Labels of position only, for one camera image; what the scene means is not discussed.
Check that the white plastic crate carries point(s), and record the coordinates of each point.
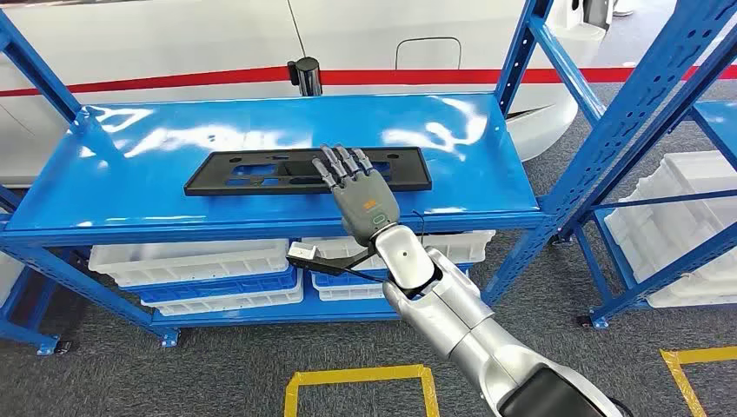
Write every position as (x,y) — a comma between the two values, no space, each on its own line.
(8,276)
(691,172)
(242,304)
(184,265)
(460,247)
(702,299)
(345,292)

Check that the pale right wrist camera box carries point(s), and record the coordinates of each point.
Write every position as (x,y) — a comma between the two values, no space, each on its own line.
(300,251)

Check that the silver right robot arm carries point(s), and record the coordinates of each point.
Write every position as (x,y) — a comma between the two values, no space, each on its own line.
(460,322)

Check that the black barrier post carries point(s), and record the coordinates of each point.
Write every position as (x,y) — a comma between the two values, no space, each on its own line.
(308,78)

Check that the yellow floor tape square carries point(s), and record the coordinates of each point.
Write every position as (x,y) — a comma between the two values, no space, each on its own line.
(702,355)
(357,375)

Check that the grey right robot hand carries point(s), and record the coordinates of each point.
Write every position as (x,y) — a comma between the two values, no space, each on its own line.
(365,204)

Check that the black plastic panel part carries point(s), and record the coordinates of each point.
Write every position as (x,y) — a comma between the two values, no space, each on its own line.
(403,178)

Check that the red barrier belt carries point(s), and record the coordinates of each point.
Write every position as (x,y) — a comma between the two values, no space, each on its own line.
(432,76)
(173,79)

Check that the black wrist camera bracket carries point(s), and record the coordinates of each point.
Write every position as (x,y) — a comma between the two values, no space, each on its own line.
(334,267)

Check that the blue plastic crate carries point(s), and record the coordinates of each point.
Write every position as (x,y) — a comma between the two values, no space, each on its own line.
(230,288)
(339,280)

